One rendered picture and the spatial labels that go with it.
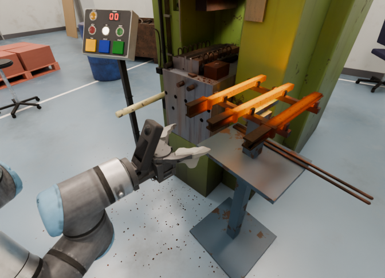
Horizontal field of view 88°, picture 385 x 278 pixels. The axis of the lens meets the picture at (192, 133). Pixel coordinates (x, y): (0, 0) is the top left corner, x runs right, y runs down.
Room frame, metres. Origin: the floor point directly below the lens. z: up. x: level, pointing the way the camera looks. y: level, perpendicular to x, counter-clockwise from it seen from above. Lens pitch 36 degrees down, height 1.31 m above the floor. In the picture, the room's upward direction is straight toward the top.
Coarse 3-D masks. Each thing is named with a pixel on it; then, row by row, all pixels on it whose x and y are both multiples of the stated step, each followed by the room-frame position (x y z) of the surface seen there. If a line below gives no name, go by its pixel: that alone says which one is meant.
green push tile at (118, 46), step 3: (114, 42) 1.32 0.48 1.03; (117, 42) 1.32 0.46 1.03; (120, 42) 1.31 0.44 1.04; (123, 42) 1.31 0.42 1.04; (114, 45) 1.32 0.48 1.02; (117, 45) 1.31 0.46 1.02; (120, 45) 1.30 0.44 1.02; (123, 45) 1.30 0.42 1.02; (114, 48) 1.31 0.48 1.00; (117, 48) 1.30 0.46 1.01; (120, 48) 1.30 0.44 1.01; (123, 48) 1.30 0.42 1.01; (114, 51) 1.30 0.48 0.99; (117, 51) 1.29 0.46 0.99; (120, 51) 1.29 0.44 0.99; (123, 51) 1.29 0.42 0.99
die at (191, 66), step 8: (208, 48) 1.37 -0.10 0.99; (224, 48) 1.35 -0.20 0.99; (232, 48) 1.36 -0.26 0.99; (176, 56) 1.22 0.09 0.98; (184, 56) 1.15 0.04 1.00; (200, 56) 1.17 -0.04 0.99; (216, 56) 1.20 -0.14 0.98; (224, 56) 1.27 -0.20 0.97; (176, 64) 1.20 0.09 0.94; (184, 64) 1.15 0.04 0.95; (192, 64) 1.11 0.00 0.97; (200, 64) 1.10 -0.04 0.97; (192, 72) 1.11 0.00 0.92; (200, 72) 1.10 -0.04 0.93
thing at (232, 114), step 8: (280, 88) 0.73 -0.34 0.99; (288, 88) 0.74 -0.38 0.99; (264, 96) 0.66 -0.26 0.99; (272, 96) 0.67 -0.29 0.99; (248, 104) 0.60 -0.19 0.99; (256, 104) 0.61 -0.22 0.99; (224, 112) 0.54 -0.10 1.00; (232, 112) 0.54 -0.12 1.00; (240, 112) 0.56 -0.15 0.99; (208, 120) 0.49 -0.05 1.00; (216, 120) 0.49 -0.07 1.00; (224, 120) 0.52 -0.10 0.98; (232, 120) 0.53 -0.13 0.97; (208, 128) 0.49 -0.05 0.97; (216, 128) 0.49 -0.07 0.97
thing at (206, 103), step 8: (248, 80) 0.81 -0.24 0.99; (256, 80) 0.81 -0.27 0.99; (264, 80) 0.86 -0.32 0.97; (232, 88) 0.73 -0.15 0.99; (240, 88) 0.74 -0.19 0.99; (248, 88) 0.78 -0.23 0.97; (216, 96) 0.66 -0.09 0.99; (192, 104) 0.58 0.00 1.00; (200, 104) 0.60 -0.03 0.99; (208, 104) 0.62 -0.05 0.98; (192, 112) 0.58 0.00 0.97; (200, 112) 0.60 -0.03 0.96
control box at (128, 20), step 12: (96, 12) 1.46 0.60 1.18; (108, 12) 1.43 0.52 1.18; (120, 12) 1.41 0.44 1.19; (132, 12) 1.40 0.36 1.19; (84, 24) 1.45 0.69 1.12; (96, 24) 1.42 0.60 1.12; (108, 24) 1.40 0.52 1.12; (120, 24) 1.38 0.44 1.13; (132, 24) 1.38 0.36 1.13; (84, 36) 1.41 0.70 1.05; (96, 36) 1.39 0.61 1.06; (108, 36) 1.36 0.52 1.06; (120, 36) 1.34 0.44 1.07; (132, 36) 1.36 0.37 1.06; (84, 48) 1.37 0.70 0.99; (96, 48) 1.35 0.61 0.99; (132, 48) 1.33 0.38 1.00; (132, 60) 1.32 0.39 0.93
